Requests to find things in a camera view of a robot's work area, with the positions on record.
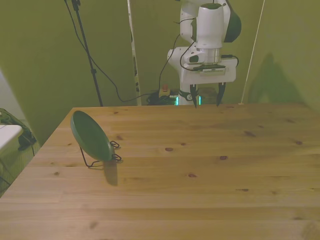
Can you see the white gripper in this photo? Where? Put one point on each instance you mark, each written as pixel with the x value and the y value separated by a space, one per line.
pixel 210 78

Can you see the dark green plate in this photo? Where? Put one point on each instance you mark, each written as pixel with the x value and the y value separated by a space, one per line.
pixel 91 135

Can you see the robot base with green lights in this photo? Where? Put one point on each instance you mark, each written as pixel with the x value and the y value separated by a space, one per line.
pixel 187 100

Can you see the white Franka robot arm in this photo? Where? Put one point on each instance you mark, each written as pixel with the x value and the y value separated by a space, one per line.
pixel 208 25

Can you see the white vertical pole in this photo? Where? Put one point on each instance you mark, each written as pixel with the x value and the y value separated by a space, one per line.
pixel 133 55

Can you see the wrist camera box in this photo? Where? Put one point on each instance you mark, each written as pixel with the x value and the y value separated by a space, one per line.
pixel 212 69

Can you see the black camera stand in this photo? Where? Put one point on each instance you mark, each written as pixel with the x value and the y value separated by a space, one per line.
pixel 86 50

